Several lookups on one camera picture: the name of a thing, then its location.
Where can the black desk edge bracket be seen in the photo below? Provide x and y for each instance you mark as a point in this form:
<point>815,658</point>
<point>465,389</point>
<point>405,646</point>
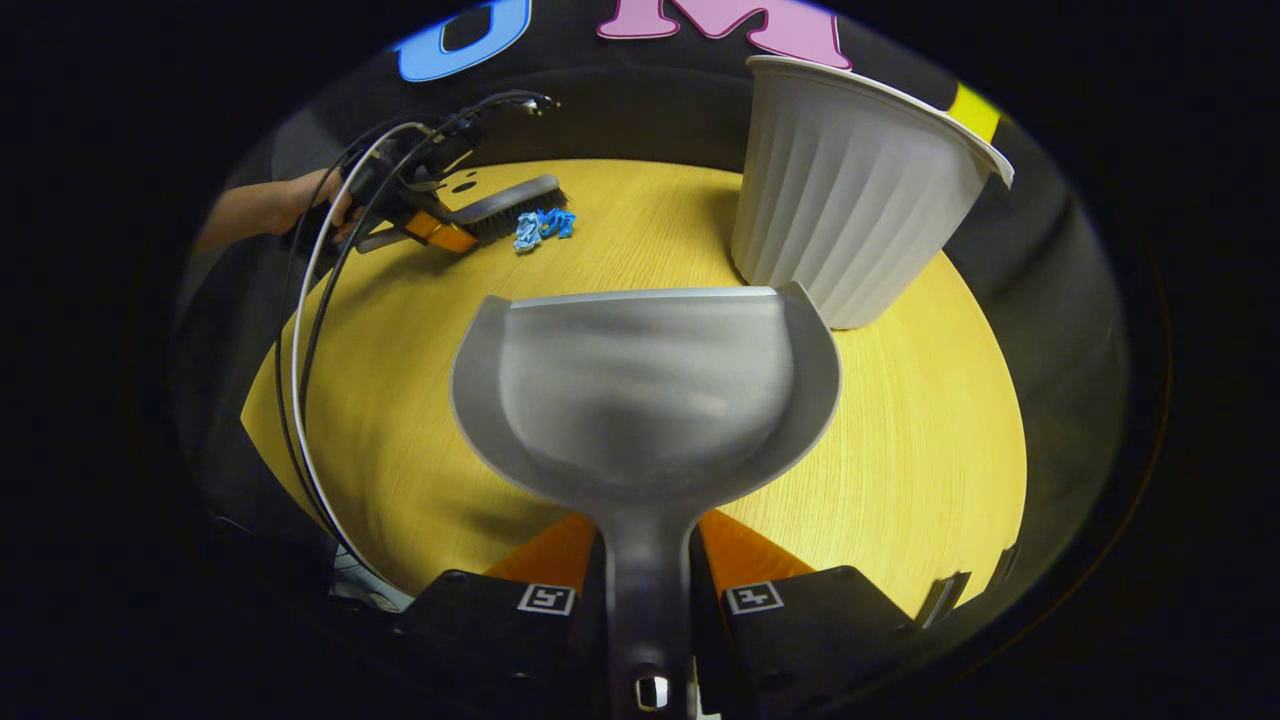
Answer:
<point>945,597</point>
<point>1003,567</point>

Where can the small grey broom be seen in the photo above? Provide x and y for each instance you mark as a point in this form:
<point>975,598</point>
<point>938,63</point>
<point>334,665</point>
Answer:
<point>510,203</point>

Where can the yellow wooden desktop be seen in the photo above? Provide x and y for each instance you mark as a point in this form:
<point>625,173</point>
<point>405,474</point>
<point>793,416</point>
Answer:
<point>900,450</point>

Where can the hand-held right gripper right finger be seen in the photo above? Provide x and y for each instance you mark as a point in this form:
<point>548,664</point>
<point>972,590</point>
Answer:
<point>800,640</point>

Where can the grey dustpan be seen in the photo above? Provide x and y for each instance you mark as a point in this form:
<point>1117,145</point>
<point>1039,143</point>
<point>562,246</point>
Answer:
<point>640,400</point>

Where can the light blue paper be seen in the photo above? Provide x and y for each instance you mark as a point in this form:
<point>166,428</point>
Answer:
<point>527,233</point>

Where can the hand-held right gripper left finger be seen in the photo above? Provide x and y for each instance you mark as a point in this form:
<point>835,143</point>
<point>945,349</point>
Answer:
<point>500,640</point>

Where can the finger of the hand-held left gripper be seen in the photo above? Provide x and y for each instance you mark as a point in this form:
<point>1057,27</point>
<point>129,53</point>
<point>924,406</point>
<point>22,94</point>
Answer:
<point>445,233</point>

